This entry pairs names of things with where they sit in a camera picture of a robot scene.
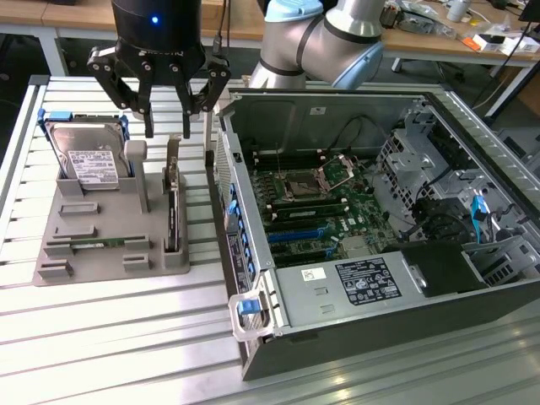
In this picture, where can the black RAM stick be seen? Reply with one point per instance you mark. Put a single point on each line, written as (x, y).
(310, 212)

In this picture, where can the metal socket cover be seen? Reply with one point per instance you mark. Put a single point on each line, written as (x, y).
(339, 169)

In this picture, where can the grey metal case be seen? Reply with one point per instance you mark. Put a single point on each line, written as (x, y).
(521, 145)

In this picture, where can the black plastic cover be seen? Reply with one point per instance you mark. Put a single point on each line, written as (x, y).
(443, 270)

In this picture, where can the electronics in clear bag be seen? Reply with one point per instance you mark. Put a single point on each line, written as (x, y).
(409, 19)

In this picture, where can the green RAM stick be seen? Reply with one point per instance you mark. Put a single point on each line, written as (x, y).
(99, 243)

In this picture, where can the black RAM slot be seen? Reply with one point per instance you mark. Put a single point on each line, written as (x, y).
(291, 164)
(287, 157)

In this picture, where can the green motherboard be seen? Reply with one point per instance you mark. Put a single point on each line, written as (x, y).
(358, 211)

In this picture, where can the grey plastic parts rack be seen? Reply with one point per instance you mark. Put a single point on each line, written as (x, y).
(114, 219)

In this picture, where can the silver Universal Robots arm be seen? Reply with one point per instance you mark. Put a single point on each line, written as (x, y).
(316, 38)

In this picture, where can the graphics card with metal bracket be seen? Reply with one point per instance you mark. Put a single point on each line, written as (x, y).
(173, 211)

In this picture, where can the blue slot retention clips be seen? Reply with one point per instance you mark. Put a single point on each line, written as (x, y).
(242, 232)

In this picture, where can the grey power supply unit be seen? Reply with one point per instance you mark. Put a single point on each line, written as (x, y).
(329, 295)

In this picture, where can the hard disk with blue carrier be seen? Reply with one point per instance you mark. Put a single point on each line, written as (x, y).
(90, 156)

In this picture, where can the thin metal locking lever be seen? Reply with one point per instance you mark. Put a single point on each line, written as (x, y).
(279, 162)

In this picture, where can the white cup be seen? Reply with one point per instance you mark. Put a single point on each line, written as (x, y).
(457, 10)

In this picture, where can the blue expansion slot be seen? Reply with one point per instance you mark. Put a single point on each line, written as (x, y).
(295, 235)

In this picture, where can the black expansion slot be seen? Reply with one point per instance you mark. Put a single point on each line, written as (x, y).
(299, 256)

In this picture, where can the CPU socket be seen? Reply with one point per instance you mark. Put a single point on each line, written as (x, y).
(300, 185)

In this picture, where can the white box with black print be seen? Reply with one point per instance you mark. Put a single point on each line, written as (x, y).
(521, 44)

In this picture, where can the silver disk bay cage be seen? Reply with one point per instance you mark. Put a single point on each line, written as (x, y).
(413, 169)

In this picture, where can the orange and white box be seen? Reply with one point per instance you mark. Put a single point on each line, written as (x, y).
(481, 42)

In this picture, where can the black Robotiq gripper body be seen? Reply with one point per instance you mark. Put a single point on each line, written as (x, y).
(160, 42)

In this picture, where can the wooden desk with white frame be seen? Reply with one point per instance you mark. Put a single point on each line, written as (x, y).
(84, 12)

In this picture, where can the open black PC case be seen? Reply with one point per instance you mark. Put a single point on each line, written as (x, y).
(379, 337)

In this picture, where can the black monitor stand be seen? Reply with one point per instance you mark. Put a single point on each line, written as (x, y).
(530, 9)

